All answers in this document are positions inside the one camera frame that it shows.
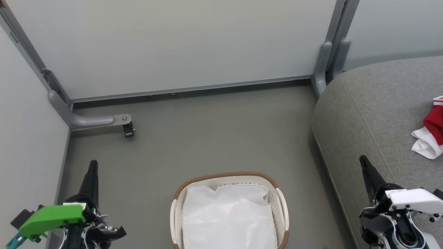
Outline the grey partition corner post with foot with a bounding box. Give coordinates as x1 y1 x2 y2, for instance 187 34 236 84
0 0 133 132

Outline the white cloth basket liner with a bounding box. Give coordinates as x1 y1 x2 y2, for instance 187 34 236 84
181 183 278 249

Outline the grey partition post with two feet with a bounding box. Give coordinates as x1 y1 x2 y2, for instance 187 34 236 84
313 0 360 98

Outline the metal partition base rail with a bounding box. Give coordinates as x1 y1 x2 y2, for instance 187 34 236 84
71 74 314 103

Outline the red and white garment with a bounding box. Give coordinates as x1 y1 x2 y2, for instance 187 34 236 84
411 96 443 160

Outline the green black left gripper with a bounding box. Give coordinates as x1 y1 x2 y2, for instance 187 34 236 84
10 159 127 243

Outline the white basket with brown rim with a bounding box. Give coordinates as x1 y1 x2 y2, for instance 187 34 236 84
170 172 290 249

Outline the grey fabric sofa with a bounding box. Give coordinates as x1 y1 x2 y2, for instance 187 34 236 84
311 55 443 249

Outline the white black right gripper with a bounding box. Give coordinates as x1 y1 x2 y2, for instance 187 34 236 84
359 155 443 240

